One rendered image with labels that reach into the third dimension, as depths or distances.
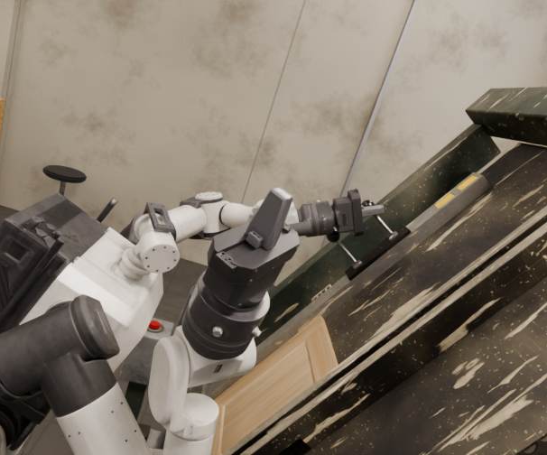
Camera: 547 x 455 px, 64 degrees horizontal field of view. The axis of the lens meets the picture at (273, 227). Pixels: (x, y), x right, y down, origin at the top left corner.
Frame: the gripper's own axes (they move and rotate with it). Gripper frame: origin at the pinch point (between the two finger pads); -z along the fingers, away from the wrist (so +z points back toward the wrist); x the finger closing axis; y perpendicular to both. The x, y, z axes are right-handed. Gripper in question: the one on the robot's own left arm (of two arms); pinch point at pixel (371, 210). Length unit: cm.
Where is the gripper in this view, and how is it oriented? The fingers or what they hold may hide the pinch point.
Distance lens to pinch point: 115.9
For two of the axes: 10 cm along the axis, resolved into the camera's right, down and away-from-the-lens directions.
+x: 1.5, 9.4, 2.9
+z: -9.9, 1.6, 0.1
